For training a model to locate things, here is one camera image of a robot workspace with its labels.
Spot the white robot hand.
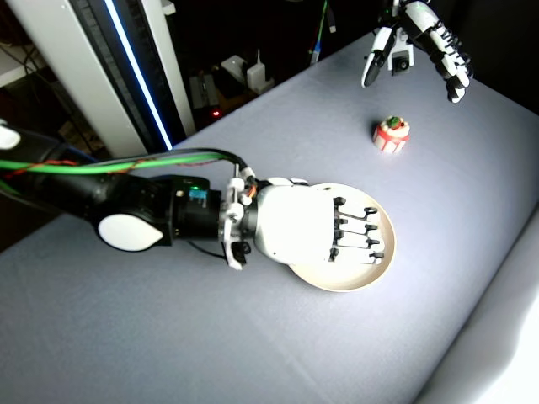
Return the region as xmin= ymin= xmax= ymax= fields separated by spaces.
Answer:
xmin=251 ymin=176 xmax=387 ymax=268
xmin=360 ymin=0 xmax=473 ymax=104

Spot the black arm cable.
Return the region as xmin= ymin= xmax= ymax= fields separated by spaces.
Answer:
xmin=96 ymin=146 xmax=253 ymax=176

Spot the small white box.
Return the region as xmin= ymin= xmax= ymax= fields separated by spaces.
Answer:
xmin=221 ymin=54 xmax=248 ymax=81

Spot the red white toy cupcake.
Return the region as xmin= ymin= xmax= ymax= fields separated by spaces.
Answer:
xmin=372 ymin=115 xmax=412 ymax=155

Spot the white round plate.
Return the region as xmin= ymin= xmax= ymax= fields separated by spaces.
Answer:
xmin=290 ymin=183 xmax=397 ymax=293

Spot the white column with light strip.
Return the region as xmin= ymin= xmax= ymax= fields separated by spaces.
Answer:
xmin=6 ymin=0 xmax=197 ymax=159

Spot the black device with red light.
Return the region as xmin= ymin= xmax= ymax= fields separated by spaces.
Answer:
xmin=201 ymin=107 xmax=229 ymax=124

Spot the white power adapter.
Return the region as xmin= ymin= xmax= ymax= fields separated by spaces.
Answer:
xmin=246 ymin=49 xmax=275 ymax=94

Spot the thin black cable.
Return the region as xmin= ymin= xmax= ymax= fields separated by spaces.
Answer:
xmin=186 ymin=238 xmax=232 ymax=262

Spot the grey table cloth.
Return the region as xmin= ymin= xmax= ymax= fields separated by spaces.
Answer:
xmin=0 ymin=28 xmax=539 ymax=404

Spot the white shelf board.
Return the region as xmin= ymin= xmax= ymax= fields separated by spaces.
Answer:
xmin=0 ymin=41 xmax=46 ymax=88

